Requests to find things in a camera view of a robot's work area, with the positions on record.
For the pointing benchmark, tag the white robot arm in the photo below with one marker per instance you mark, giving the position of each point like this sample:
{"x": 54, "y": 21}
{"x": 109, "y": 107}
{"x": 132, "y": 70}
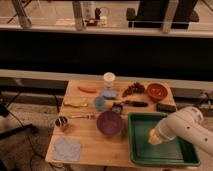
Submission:
{"x": 186, "y": 123}

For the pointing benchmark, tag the green plastic tray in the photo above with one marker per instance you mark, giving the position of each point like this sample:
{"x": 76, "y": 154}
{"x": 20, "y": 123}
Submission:
{"x": 175, "y": 153}

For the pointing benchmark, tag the light blue small object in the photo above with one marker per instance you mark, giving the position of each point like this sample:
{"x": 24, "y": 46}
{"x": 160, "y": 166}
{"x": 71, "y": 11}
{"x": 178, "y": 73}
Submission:
{"x": 109, "y": 94}

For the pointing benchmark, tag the orange carrot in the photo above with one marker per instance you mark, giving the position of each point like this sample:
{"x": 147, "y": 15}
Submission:
{"x": 87, "y": 89}

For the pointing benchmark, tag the dark red grape bunch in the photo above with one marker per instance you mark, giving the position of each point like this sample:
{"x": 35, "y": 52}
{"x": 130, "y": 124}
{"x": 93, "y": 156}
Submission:
{"x": 136, "y": 87}

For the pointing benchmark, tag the purple bowl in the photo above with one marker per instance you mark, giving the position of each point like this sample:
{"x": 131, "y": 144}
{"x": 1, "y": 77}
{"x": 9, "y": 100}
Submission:
{"x": 109, "y": 123}

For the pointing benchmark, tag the orange-red bowl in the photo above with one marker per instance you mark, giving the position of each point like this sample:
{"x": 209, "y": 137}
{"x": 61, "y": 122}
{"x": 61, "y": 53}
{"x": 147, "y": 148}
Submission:
{"x": 156, "y": 92}

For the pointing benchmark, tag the black rectangular block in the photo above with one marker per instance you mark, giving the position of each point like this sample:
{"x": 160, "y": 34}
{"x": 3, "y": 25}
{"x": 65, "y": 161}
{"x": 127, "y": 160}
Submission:
{"x": 165, "y": 107}

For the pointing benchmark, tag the blue cloth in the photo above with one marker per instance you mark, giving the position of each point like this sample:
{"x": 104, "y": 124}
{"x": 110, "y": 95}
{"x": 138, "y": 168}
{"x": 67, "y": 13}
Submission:
{"x": 66, "y": 149}

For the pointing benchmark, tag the black handled brush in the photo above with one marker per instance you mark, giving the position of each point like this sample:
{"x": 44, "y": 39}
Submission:
{"x": 118, "y": 107}

